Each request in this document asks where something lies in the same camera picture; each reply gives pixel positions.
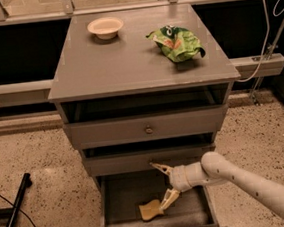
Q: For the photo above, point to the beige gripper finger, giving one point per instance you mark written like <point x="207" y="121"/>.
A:
<point x="165" y="169"/>
<point x="171" y="195"/>

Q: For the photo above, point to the grey wooden drawer cabinet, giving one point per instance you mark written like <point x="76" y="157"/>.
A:
<point x="129" y="76"/>

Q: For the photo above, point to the yellow sponge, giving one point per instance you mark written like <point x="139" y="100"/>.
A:
<point x="150" y="210"/>

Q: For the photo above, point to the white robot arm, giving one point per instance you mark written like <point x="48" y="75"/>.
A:
<point x="214" y="168"/>

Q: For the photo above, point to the grey top drawer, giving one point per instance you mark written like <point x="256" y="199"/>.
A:
<point x="119" y="131"/>

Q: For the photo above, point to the green crumpled chip bag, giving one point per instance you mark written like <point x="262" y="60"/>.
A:
<point x="177" y="43"/>

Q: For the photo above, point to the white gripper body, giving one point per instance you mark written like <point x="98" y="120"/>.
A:
<point x="179" y="178"/>

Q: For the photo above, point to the brass top drawer knob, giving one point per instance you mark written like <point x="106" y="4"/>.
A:
<point x="149" y="130"/>

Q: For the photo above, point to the grey middle drawer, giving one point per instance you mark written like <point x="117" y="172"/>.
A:
<point x="141" y="161"/>

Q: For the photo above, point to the black metal stand leg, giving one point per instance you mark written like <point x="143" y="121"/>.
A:
<point x="11" y="214"/>

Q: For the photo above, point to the grey open bottom drawer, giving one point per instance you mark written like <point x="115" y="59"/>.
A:
<point x="123" y="194"/>

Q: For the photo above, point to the white bowl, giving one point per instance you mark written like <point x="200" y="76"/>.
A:
<point x="105" y="28"/>

